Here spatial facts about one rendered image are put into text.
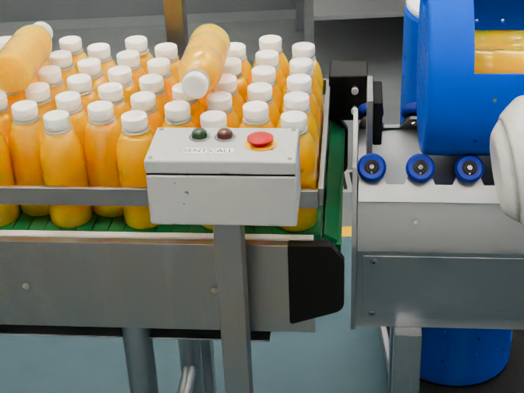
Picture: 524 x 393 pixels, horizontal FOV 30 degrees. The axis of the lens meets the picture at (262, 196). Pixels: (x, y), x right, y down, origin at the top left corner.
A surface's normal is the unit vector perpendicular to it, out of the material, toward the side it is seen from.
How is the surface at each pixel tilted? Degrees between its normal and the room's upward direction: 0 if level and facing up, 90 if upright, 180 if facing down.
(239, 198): 90
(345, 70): 0
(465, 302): 109
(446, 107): 93
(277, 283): 90
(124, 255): 90
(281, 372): 0
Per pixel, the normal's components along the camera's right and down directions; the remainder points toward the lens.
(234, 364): -0.09, 0.51
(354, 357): -0.04, -0.86
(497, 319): -0.07, 0.77
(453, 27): -0.09, -0.26
